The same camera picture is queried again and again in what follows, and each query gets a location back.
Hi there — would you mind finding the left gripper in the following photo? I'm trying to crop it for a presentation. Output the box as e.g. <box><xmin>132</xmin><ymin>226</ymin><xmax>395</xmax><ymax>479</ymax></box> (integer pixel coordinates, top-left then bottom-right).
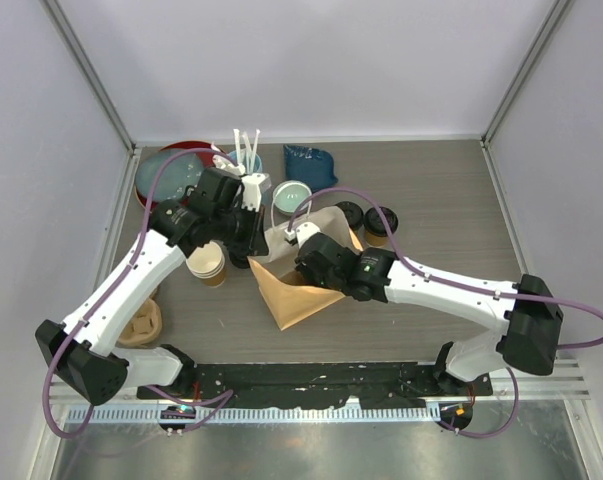
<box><xmin>212</xmin><ymin>199</ymin><xmax>269</xmax><ymax>255</ymax></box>

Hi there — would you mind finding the brown paper bag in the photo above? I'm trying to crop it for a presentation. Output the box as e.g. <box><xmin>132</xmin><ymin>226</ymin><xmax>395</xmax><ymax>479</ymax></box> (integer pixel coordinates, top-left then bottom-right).
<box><xmin>245</xmin><ymin>192</ymin><xmax>365</xmax><ymax>332</ymax></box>

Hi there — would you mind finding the brown paper cup stack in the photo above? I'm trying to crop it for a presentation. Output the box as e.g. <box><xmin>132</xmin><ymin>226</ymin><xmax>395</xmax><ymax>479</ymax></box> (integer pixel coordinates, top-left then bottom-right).
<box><xmin>186</xmin><ymin>242</ymin><xmax>226</xmax><ymax>288</ymax></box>

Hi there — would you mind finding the single brown paper cup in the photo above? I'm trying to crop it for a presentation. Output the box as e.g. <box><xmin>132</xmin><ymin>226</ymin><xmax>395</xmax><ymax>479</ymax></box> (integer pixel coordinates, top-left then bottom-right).
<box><xmin>364</xmin><ymin>231</ymin><xmax>388</xmax><ymax>247</ymax></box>

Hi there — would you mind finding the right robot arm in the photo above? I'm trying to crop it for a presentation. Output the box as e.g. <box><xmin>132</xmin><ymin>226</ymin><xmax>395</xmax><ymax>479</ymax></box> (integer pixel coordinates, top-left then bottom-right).
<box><xmin>295</xmin><ymin>233</ymin><xmax>563</xmax><ymax>395</ymax></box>

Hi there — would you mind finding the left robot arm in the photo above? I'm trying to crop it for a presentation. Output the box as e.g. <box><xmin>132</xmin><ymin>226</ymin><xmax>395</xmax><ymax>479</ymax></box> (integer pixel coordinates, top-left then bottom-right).
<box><xmin>35</xmin><ymin>168</ymin><xmax>271</xmax><ymax>406</ymax></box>

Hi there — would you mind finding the black lid stack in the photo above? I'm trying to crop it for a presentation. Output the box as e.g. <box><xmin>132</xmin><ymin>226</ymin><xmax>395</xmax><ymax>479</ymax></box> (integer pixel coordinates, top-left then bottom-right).
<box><xmin>228</xmin><ymin>252</ymin><xmax>250</xmax><ymax>270</ymax></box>

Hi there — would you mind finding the pale green ceramic bowl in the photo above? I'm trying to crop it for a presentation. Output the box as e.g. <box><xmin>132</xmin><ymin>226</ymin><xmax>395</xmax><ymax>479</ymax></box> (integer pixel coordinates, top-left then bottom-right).
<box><xmin>272</xmin><ymin>180</ymin><xmax>312</xmax><ymax>216</ymax></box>

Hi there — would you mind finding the light blue straw holder cup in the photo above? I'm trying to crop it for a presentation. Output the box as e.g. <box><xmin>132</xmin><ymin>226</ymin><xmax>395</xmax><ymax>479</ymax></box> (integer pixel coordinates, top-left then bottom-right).
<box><xmin>241</xmin><ymin>150</ymin><xmax>263</xmax><ymax>174</ymax></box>

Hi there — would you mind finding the grey-blue round plate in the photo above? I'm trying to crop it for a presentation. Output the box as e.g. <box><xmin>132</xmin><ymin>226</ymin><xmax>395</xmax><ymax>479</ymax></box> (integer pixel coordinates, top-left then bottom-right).
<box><xmin>135</xmin><ymin>148</ymin><xmax>204</xmax><ymax>202</ymax></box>

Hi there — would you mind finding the dark blue leaf-shaped plate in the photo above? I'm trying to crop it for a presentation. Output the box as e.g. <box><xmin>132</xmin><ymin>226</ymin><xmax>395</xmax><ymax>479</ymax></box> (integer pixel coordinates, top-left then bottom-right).
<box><xmin>283</xmin><ymin>144</ymin><xmax>338</xmax><ymax>192</ymax></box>

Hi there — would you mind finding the cardboard cup carrier stack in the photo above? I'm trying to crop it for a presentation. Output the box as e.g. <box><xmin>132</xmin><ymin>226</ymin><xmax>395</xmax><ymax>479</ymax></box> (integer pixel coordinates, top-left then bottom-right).
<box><xmin>117</xmin><ymin>298</ymin><xmax>163</xmax><ymax>348</ymax></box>

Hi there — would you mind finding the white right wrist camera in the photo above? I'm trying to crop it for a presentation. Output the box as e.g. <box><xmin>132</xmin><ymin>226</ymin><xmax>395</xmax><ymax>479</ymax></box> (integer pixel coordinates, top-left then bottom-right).
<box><xmin>284</xmin><ymin>222</ymin><xmax>321</xmax><ymax>248</ymax></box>

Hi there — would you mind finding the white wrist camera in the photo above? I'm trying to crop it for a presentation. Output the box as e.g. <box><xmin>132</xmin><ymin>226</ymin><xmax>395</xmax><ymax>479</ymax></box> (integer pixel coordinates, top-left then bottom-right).
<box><xmin>241</xmin><ymin>172</ymin><xmax>272</xmax><ymax>211</ymax></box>
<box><xmin>284</xmin><ymin>222</ymin><xmax>321</xmax><ymax>248</ymax></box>

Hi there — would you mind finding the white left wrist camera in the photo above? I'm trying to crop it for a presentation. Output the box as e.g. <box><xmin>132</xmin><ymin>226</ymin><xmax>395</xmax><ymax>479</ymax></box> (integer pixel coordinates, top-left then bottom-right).
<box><xmin>241</xmin><ymin>172</ymin><xmax>272</xmax><ymax>211</ymax></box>

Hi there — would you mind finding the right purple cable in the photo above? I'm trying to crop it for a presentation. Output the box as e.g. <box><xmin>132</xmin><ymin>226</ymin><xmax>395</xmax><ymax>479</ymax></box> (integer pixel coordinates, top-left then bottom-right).
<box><xmin>286</xmin><ymin>187</ymin><xmax>603</xmax><ymax>441</ymax></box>

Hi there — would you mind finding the purple cable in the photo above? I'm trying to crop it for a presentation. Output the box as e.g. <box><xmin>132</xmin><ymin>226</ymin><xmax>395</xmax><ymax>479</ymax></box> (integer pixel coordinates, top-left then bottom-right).
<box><xmin>41</xmin><ymin>152</ymin><xmax>235</xmax><ymax>440</ymax></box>
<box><xmin>286</xmin><ymin>187</ymin><xmax>603</xmax><ymax>441</ymax></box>

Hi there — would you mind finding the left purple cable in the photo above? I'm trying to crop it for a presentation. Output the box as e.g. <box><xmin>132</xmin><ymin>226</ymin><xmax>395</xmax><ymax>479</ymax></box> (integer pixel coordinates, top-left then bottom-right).
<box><xmin>41</xmin><ymin>152</ymin><xmax>235</xmax><ymax>440</ymax></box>

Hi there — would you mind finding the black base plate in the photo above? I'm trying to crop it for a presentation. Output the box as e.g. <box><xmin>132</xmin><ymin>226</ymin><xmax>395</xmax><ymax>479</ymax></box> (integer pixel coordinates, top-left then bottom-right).
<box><xmin>135</xmin><ymin>360</ymin><xmax>493</xmax><ymax>409</ymax></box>

